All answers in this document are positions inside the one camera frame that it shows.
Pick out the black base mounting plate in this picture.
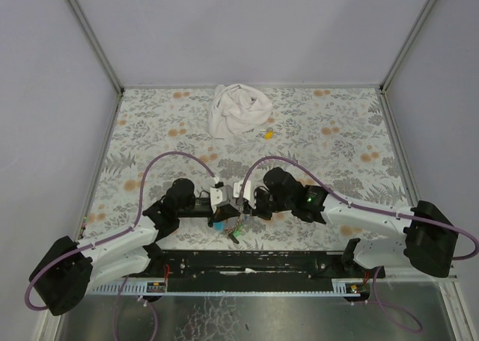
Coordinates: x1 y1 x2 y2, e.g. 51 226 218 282
132 250 378 293

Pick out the key with yellow tag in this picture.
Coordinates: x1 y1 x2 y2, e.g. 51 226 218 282
260 127 275 140

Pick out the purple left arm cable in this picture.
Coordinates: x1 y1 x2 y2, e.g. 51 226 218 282
24 151 222 311

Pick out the crumpled white cloth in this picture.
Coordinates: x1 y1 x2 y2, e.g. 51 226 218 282
208 84 273 139

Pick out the floral patterned table mat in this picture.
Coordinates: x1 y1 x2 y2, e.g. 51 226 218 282
82 87 409 238

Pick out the blue keyring holder with rings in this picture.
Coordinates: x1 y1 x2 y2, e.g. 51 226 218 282
213 214 244 234

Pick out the key with black tag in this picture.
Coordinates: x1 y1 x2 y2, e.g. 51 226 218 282
228 233 240 245

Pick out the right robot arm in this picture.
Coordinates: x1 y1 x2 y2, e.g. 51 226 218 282
239 168 458 277

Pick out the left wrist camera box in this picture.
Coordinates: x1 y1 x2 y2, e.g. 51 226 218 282
210 185 232 211

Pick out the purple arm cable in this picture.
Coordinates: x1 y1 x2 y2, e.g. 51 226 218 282
239 156 479 261
24 151 222 311

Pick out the white slotted cable duct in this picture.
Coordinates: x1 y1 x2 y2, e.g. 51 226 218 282
88 279 168 295

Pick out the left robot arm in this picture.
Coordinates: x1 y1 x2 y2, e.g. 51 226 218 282
28 178 241 316

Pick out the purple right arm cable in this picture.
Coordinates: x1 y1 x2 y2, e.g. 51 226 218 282
239 156 479 261

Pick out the key with green tag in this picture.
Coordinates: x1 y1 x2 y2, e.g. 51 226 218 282
233 225 242 236

